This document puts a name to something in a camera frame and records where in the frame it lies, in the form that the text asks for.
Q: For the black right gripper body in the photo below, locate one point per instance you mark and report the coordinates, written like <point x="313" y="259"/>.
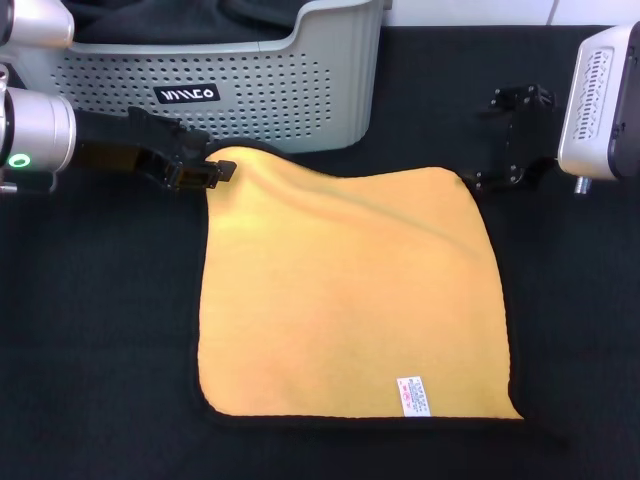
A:
<point x="530" y="137"/>

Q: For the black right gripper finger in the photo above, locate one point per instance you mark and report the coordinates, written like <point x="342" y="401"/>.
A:
<point x="525" y="97"/>
<point x="505" y="177"/>

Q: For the black tablecloth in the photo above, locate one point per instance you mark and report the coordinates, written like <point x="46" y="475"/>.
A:
<point x="75" y="325"/>

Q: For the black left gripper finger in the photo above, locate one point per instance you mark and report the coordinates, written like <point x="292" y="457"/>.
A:
<point x="192" y="150"/>
<point x="173" y="180"/>

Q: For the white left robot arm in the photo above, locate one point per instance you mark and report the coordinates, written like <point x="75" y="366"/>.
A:
<point x="40" y="130"/>

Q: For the yellow grey towel black edge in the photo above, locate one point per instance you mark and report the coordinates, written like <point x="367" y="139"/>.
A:
<point x="350" y="300"/>

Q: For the grey perforated storage box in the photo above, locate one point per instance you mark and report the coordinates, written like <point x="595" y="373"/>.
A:
<point x="280" y="90"/>

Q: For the black cloth box liner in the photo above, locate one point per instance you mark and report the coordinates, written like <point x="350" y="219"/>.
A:
<point x="175" y="20"/>

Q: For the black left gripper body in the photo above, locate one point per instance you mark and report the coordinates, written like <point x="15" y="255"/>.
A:
<point x="115" y="131"/>

